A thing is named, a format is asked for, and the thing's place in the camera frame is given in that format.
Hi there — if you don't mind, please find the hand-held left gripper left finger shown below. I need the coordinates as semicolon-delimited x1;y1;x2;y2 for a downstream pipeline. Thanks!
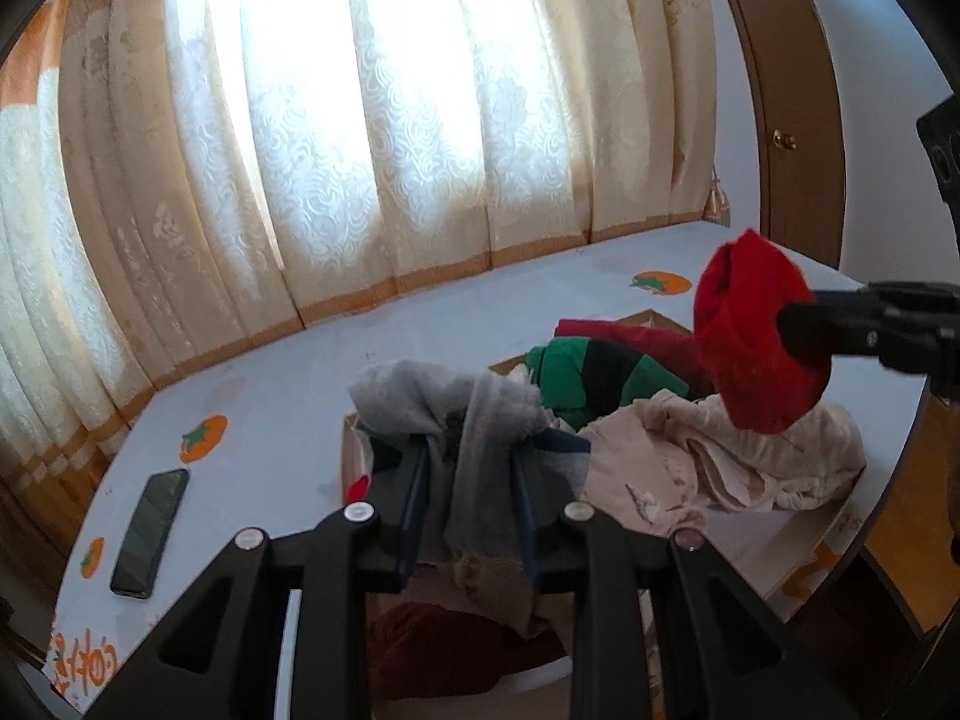
101;439;432;720

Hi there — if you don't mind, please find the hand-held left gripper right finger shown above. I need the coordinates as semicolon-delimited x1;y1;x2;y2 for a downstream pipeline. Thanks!
512;431;856;720

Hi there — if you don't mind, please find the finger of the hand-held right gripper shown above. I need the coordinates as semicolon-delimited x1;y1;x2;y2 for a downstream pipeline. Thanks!
778;300;943;374
814;281;953;308

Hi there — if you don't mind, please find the grey underwear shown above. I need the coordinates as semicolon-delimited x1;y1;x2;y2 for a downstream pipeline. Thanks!
347;360;593;635

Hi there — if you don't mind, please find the shallow cardboard box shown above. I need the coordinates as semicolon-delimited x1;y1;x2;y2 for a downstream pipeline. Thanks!
341;309;863;698

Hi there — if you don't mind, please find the white pink dotted underwear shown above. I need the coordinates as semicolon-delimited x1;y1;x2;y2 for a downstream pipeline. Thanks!
577;409;710;541

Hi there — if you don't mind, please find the maroon underwear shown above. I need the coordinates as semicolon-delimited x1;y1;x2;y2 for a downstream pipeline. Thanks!
367;604;567;700

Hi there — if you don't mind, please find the beige underwear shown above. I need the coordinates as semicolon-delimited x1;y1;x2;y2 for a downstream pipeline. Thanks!
652;390;867;515

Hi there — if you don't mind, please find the green black striped underwear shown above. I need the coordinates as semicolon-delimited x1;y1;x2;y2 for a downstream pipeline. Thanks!
525;337;691;432

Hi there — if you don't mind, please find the dark red grey-trimmed underwear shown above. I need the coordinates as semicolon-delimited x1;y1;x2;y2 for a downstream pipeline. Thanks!
555;317;713;398

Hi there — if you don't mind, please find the white orange printed table cover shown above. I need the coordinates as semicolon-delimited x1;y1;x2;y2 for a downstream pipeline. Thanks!
45;221;927;720

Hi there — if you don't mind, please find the brown wooden door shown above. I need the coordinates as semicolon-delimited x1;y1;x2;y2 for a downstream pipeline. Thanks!
709;0;845;267

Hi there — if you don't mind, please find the curtain tassel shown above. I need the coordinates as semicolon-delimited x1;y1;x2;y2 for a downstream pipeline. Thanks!
705;165;730;227

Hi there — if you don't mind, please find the black smartphone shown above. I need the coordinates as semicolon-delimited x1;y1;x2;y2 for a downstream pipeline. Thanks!
110;467;191;601

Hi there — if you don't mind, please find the cream orange patterned curtain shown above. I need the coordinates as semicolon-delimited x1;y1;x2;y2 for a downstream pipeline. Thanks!
0;0;717;488

